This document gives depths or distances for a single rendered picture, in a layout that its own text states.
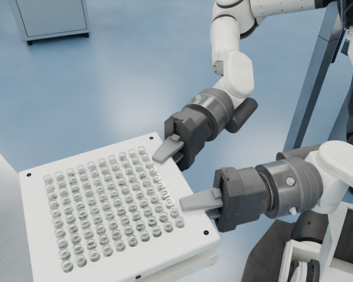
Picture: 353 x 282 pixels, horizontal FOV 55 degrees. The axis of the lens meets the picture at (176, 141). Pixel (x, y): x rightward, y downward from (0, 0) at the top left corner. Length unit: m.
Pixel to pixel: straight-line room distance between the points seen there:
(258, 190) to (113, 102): 2.10
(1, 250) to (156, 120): 1.73
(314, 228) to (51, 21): 2.75
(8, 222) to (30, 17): 2.71
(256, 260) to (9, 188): 1.04
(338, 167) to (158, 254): 0.29
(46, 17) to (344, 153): 3.02
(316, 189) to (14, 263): 0.55
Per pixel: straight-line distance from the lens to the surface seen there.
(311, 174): 0.55
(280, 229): 1.63
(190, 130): 0.57
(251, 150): 2.17
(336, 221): 0.92
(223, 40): 0.81
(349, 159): 0.58
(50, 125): 2.45
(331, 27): 1.54
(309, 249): 1.41
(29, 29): 3.41
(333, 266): 0.97
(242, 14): 0.89
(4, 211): 0.82
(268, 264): 1.53
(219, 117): 0.64
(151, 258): 0.47
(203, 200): 0.51
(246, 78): 0.72
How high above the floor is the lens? 1.50
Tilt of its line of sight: 43 degrees down
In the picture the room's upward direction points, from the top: straight up
